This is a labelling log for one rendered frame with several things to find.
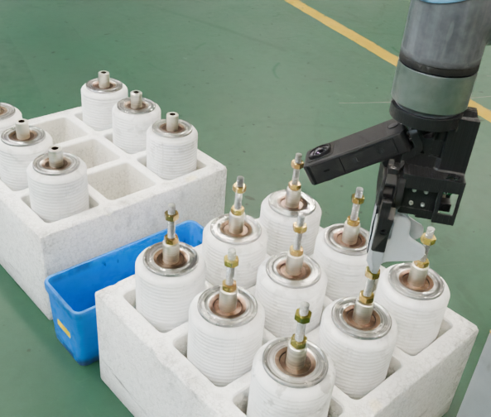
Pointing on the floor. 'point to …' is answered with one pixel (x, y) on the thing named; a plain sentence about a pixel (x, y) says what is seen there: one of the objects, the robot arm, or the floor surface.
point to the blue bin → (78, 310)
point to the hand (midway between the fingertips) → (369, 259)
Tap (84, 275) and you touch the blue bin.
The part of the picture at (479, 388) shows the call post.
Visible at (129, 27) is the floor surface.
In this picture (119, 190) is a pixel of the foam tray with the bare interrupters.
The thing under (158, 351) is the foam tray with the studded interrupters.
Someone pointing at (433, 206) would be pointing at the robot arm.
